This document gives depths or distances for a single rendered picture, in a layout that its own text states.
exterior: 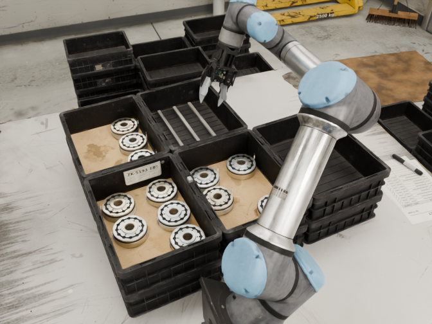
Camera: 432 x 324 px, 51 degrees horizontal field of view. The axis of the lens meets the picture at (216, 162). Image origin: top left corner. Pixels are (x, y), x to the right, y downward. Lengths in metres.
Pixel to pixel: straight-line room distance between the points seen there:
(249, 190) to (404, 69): 2.80
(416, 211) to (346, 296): 0.47
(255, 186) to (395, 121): 1.59
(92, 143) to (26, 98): 2.06
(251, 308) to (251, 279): 0.18
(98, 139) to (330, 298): 1.01
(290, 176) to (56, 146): 1.26
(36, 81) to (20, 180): 2.15
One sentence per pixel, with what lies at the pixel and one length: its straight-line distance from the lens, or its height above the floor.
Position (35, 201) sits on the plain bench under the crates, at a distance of 1.79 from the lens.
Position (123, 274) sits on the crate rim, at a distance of 1.20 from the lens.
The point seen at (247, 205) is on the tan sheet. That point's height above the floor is 0.83.
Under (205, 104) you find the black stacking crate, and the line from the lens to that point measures 1.91.
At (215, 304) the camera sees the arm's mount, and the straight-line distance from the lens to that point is 1.13.
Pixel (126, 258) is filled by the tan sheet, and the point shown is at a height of 0.83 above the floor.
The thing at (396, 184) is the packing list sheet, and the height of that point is 0.70.
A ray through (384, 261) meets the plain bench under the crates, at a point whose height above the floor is 0.70.
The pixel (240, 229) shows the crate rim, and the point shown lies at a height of 0.93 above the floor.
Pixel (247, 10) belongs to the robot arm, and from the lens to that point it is 1.32.
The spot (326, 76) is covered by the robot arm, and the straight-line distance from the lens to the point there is 0.98.
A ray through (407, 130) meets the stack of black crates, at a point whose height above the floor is 0.27.
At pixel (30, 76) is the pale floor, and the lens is 4.07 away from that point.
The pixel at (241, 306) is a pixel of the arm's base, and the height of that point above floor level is 0.93.
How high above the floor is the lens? 1.89
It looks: 41 degrees down
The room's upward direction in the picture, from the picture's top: 1 degrees counter-clockwise
